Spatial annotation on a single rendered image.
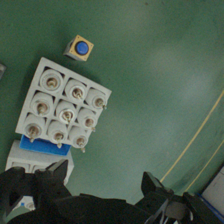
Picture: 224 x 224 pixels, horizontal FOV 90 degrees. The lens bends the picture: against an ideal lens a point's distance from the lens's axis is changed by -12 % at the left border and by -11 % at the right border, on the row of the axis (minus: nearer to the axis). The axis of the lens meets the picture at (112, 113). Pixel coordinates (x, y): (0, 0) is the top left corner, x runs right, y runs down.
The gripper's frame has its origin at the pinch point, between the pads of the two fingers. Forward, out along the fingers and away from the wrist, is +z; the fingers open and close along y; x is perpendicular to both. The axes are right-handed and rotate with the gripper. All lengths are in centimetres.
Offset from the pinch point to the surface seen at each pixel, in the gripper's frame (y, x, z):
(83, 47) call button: -14.1, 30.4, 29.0
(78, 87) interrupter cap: -17.1, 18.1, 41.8
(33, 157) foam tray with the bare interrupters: -42, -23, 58
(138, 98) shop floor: 20, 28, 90
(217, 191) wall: 365, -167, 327
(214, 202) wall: 357, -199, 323
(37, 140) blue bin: -47, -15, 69
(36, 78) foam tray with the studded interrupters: -36, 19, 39
